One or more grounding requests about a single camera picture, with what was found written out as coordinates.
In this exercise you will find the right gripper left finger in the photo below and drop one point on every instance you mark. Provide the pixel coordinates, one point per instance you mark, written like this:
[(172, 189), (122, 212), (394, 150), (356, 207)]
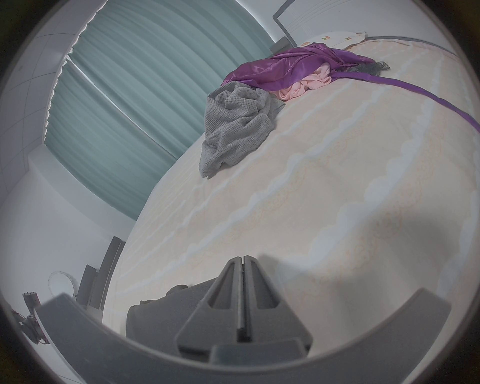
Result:
[(213, 318)]

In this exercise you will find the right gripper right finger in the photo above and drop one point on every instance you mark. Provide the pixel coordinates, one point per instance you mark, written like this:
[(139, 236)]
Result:
[(273, 318)]

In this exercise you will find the black T-shirt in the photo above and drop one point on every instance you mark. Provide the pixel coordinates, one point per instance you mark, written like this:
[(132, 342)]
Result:
[(161, 318)]

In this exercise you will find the bed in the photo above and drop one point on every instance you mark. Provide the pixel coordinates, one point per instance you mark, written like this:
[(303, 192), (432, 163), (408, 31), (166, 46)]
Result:
[(337, 168)]

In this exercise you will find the grey knit garment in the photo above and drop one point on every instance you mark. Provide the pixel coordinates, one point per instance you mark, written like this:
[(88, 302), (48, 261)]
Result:
[(236, 123)]

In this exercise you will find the blue-green curtain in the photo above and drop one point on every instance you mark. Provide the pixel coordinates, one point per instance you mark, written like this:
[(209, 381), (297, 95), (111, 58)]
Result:
[(168, 56), (105, 150)]

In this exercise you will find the pink garment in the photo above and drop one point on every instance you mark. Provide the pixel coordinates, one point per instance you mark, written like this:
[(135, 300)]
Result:
[(315, 78)]

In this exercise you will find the purple satin garment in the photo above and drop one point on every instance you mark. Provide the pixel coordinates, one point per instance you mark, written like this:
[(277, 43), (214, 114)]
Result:
[(270, 69)]

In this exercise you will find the grey bedside table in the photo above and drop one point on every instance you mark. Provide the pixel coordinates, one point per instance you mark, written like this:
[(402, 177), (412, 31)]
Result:
[(281, 45)]

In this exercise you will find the white printed pillow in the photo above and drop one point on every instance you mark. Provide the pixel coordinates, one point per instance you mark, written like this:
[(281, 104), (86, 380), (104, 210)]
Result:
[(337, 37)]

